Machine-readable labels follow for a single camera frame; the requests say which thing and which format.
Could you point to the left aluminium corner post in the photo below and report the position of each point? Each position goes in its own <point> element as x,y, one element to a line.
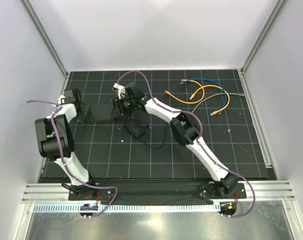
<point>44,36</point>

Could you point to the white slotted cable duct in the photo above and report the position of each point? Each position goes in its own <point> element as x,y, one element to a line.
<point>83,208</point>

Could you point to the black network switch box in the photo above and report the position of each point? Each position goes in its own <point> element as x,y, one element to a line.
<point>100,113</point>

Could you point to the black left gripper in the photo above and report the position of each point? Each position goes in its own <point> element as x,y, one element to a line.
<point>86,108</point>

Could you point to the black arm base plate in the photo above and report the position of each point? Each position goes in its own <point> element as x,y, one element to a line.
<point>173,193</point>

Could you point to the aluminium corner post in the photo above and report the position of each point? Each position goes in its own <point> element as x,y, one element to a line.
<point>44,36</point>
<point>274,14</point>

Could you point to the aluminium front frame rail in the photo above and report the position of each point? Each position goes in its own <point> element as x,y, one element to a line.
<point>266,190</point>

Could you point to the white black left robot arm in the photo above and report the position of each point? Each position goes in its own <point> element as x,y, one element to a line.
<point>55,142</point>

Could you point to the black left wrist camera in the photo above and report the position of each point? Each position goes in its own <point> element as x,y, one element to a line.
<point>69,96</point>

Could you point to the black power adapter brick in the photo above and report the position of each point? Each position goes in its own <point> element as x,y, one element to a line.
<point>134,128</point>

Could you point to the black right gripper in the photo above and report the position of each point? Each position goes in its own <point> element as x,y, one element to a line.
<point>117,106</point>

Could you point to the right aluminium corner post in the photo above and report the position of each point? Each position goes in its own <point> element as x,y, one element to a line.
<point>274,14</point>

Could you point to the black grid cutting mat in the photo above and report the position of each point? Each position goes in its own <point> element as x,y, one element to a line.
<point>108,150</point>

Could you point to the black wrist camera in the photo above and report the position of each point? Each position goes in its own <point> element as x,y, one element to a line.
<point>69,96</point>
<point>128,91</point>

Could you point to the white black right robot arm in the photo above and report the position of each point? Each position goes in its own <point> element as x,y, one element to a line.
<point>186,129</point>

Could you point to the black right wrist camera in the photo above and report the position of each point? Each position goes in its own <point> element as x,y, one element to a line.
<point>128,91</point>

